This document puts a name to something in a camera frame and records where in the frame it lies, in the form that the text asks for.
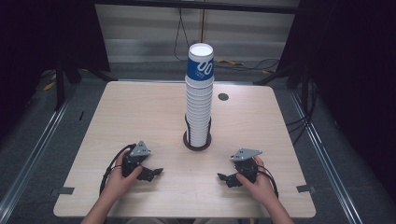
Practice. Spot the dark round table grommet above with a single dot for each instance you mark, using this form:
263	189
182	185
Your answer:
223	96

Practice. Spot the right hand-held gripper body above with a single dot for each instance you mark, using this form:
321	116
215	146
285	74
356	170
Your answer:
246	154

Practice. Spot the grey tape strip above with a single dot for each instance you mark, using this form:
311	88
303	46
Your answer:
66	190
304	188

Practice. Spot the black stand leg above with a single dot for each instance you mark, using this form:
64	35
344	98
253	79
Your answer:
274	76
59	84

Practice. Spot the metal floor rail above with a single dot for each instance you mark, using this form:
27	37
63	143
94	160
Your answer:
323	155
34	146

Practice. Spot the blue and white paper cup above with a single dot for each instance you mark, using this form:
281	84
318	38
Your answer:
200	70

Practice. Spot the black overhead bar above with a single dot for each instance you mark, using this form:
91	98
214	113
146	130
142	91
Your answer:
199	5

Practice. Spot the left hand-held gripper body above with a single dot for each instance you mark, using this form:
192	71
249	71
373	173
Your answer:
140	151

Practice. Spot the person's right hand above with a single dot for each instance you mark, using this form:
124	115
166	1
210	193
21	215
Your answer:
263	189

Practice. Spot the person's left hand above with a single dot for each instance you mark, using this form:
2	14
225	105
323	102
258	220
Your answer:
118	183

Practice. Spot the yellow floor tape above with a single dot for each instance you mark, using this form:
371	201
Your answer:
49	86

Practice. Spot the dark curtain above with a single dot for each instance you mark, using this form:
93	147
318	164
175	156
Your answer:
358	77
37	37

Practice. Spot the stack of white ribbed cups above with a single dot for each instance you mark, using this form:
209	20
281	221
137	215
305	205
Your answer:
198	118

